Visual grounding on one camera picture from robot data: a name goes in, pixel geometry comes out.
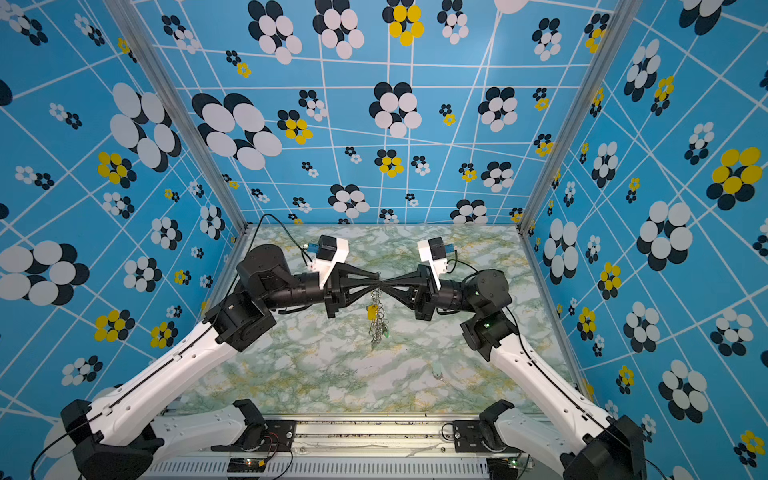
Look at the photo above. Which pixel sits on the aluminium corner post left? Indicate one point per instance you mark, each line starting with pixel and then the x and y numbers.
pixel 129 23

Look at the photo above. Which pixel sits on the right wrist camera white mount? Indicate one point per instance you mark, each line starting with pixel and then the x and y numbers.
pixel 433 252

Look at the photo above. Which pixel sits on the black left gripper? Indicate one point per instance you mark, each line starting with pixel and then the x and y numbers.
pixel 337 289

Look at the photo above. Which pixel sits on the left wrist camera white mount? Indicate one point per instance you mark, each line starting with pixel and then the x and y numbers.
pixel 329 251

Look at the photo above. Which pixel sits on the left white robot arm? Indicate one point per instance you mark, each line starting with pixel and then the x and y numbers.
pixel 121 435

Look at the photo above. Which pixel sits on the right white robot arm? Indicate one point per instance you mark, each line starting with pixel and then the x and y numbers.
pixel 528 360

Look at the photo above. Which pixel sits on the pale green key tag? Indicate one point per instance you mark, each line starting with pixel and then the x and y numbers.
pixel 437 371

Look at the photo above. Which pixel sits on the yellow key tag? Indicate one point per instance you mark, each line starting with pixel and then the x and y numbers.
pixel 373 312

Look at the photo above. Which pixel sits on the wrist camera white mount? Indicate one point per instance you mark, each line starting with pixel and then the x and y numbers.
pixel 433 252
pixel 329 251

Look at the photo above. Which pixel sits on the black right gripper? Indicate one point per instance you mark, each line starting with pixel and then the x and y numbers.
pixel 422 299

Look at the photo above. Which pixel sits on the aluminium corner post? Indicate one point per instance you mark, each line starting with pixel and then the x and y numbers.
pixel 620 23
pixel 129 23

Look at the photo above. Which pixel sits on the aluminium corner post right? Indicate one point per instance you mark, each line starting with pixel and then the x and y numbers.
pixel 620 23

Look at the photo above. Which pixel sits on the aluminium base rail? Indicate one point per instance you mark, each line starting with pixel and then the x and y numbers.
pixel 399 447

